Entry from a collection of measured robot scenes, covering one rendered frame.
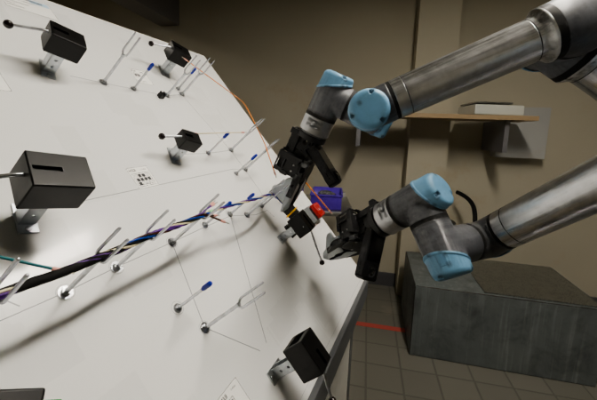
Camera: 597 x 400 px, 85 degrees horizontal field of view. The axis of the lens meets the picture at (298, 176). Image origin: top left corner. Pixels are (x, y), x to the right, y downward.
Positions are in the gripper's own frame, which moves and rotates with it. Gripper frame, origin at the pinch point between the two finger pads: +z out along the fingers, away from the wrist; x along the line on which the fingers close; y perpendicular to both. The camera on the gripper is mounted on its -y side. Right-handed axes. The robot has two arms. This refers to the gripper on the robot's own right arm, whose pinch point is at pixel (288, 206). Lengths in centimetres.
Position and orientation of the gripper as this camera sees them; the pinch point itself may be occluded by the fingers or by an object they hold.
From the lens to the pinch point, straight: 86.4
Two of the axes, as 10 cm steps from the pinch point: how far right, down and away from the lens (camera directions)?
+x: -3.3, 1.7, -9.3
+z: -4.0, 8.7, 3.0
